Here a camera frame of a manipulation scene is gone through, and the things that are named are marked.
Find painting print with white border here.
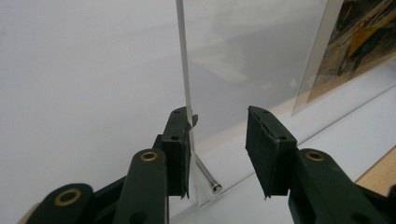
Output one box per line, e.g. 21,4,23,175
291,0,396,117

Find clear acrylic picture frame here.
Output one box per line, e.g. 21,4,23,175
175,0,396,208

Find wooden table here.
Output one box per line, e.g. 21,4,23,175
354,145,396,198

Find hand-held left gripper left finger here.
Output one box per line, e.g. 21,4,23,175
112,105,199,224

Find white table sheet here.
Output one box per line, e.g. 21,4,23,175
0,0,396,224

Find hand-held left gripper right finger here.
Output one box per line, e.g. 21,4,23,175
245,105,396,224

